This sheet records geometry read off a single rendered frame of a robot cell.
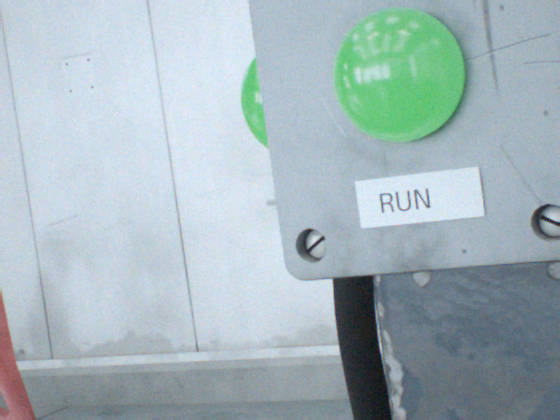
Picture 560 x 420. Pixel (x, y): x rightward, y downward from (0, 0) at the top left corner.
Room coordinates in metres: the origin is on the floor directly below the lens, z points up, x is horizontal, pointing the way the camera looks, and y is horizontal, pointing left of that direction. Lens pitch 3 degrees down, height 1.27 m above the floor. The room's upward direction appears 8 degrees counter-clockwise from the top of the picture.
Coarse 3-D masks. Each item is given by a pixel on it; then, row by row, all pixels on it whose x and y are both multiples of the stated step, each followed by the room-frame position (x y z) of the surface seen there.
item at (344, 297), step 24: (336, 288) 0.36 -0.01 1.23; (360, 288) 0.35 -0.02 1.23; (336, 312) 0.36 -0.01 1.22; (360, 312) 0.35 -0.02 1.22; (360, 336) 0.36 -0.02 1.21; (360, 360) 0.36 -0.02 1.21; (360, 384) 0.36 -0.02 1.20; (384, 384) 0.36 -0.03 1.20; (360, 408) 0.36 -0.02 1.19; (384, 408) 0.36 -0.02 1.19
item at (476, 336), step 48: (384, 288) 0.33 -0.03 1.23; (432, 288) 0.32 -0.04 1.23; (480, 288) 0.32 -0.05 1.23; (528, 288) 0.31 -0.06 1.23; (384, 336) 0.33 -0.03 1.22; (432, 336) 0.33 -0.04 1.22; (480, 336) 0.32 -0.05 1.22; (528, 336) 0.31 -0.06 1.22; (432, 384) 0.33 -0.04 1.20; (480, 384) 0.32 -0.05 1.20; (528, 384) 0.31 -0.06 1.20
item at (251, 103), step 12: (252, 60) 0.31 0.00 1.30; (252, 72) 0.31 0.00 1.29; (252, 84) 0.30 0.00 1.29; (240, 96) 0.31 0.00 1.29; (252, 96) 0.30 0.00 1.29; (252, 108) 0.31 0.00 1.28; (252, 120) 0.31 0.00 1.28; (252, 132) 0.31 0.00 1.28; (264, 132) 0.31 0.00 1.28; (264, 144) 0.31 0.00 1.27
